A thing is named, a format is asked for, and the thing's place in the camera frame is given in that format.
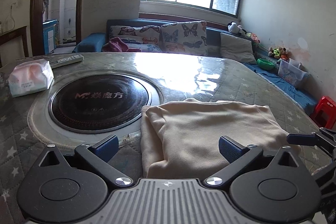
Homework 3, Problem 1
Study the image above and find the cream sweater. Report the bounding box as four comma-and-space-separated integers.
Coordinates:
141, 98, 288, 180

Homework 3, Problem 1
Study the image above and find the red plastic stool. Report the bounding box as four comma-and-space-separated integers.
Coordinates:
310, 96, 336, 129

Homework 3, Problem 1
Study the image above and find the black round induction cooktop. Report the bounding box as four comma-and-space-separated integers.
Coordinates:
49, 74, 152, 133

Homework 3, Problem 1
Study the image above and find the clear plastic storage box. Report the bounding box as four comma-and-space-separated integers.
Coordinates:
277, 60, 310, 89

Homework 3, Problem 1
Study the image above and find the quilted grey table cover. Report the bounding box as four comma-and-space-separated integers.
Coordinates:
1, 53, 318, 223

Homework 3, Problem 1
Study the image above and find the green bowl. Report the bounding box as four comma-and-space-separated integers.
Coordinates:
257, 59, 275, 71

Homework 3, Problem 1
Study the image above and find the stuffed toys pile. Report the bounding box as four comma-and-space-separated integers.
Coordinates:
268, 47, 289, 61

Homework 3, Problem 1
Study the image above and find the tissue pack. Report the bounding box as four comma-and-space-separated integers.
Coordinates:
9, 59, 54, 98

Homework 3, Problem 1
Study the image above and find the grey remote control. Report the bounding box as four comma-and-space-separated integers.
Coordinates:
50, 54, 84, 69

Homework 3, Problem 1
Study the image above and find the grey plain cushion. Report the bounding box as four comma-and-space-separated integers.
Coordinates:
220, 32, 256, 64

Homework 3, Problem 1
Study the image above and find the pink cloth on sofa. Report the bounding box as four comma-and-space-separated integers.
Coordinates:
101, 37, 142, 52

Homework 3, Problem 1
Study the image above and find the blue sofa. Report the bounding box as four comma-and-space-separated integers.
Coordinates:
73, 19, 318, 115

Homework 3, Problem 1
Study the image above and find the left butterfly pillow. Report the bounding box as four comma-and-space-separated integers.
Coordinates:
109, 25, 162, 53

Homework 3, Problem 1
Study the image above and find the butterfly pillow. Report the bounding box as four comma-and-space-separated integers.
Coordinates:
161, 21, 208, 56
109, 25, 162, 53

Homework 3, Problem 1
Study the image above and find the right butterfly pillow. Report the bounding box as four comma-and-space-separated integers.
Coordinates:
161, 21, 208, 56

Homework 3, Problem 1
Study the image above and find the panda plush toy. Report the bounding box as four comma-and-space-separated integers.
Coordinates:
227, 22, 247, 36

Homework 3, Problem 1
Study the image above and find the blue white cabinet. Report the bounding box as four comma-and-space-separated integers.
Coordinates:
42, 19, 58, 55

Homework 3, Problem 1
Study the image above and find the dark wooden side table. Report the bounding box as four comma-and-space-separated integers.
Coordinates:
1, 26, 29, 67

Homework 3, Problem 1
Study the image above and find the dark wooden door frame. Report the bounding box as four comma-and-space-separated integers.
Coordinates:
30, 0, 82, 56

